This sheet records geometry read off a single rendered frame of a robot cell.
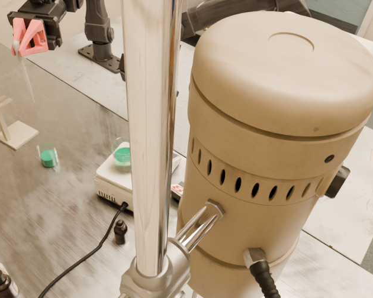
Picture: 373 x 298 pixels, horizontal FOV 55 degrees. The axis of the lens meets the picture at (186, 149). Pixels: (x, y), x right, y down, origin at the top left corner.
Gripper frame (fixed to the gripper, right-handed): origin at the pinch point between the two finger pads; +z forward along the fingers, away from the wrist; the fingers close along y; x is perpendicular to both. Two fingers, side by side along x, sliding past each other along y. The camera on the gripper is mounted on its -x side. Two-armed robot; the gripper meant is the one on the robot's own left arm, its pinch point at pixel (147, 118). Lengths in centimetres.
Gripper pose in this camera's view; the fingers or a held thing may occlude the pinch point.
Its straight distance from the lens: 91.2
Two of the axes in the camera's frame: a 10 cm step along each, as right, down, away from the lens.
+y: 6.3, 4.3, -6.5
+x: 7.2, 0.1, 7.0
